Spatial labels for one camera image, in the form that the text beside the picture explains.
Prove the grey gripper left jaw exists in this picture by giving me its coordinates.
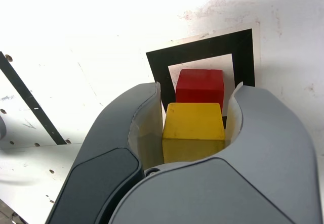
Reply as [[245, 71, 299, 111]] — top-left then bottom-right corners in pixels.
[[47, 81, 165, 224]]

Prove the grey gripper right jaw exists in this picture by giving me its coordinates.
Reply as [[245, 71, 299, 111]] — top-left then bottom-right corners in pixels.
[[108, 81, 322, 224]]

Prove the yellow cube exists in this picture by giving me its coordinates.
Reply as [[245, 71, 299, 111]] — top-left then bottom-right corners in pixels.
[[161, 102, 226, 164]]

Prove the red cube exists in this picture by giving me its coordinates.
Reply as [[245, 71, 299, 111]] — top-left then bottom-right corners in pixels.
[[175, 68, 226, 115]]

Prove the black tape square outline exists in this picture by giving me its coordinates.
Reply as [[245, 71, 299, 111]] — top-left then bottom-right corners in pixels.
[[145, 28, 256, 127]]

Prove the black tape strip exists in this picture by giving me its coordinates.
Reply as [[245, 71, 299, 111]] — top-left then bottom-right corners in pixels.
[[0, 51, 68, 145]]

